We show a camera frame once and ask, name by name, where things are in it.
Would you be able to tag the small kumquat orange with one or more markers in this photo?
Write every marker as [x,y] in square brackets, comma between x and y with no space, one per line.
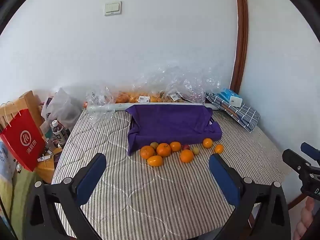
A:
[218,149]

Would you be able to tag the medium orange mandarin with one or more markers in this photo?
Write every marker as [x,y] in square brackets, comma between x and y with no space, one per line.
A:
[175,146]

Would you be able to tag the blue white tissue pack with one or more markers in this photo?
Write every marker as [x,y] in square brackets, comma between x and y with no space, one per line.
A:
[230,97]

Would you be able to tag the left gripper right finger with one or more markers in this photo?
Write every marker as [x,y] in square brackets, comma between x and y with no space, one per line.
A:
[272,220]

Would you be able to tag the clear bag of nuts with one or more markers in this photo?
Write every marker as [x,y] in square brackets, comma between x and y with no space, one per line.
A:
[190,84]

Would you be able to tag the wooden side table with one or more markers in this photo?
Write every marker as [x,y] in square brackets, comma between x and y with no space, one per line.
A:
[44,169]

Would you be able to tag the oval orange fruit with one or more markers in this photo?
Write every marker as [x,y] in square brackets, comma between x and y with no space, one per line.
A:
[155,161]

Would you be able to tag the clear bag of oranges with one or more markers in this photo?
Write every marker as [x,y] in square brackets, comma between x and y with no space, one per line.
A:
[140,91]

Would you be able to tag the small white tube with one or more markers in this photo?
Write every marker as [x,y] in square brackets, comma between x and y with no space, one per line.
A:
[44,158]

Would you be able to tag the blue checked folded cloth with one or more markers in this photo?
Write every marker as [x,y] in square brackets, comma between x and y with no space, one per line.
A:
[245,115]

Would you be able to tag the large round orange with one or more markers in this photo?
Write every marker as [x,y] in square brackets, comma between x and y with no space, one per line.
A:
[186,156]

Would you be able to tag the red paper shopping bag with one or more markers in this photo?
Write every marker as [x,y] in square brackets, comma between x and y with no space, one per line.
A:
[21,136]

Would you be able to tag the orange with stem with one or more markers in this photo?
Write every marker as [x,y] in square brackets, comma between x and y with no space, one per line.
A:
[163,149]

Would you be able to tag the crumpled clear plastic bag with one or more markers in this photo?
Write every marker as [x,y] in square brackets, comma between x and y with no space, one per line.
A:
[99,95]

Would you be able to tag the plastic drink bottle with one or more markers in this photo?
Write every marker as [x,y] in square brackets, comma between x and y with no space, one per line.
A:
[60,133]

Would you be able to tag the purple towel over tray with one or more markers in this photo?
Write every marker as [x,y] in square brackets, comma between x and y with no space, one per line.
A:
[187,124]

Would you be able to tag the white wall switch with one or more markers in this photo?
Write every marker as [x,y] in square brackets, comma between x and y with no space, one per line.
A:
[113,8]

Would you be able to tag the mandarin orange with spots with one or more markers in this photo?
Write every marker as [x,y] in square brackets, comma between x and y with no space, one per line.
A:
[147,151]

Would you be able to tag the white plastic bag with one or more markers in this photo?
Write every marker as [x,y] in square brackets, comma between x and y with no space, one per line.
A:
[63,108]

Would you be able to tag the small yellow green fruit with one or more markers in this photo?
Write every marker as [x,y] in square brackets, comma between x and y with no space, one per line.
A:
[195,150]

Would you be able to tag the person right hand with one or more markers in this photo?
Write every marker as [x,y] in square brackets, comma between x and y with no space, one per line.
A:
[305,220]

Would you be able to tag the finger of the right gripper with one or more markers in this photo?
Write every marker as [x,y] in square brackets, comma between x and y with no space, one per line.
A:
[297,163]
[310,151]

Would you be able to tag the white rolled paper tube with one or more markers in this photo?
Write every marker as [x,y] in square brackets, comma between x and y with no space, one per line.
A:
[125,106]

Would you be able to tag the brown wooden door frame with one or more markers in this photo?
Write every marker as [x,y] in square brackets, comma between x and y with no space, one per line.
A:
[241,45]

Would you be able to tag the striped quilted bedspread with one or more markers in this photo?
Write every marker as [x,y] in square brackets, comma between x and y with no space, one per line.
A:
[134,200]

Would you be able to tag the green yellow round fruit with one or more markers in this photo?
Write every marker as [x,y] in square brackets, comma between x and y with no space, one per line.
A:
[154,145]

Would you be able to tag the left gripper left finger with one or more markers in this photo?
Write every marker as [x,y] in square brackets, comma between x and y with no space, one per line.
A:
[42,219]

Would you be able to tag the small round orange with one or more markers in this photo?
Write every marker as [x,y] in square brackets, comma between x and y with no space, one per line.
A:
[207,143]

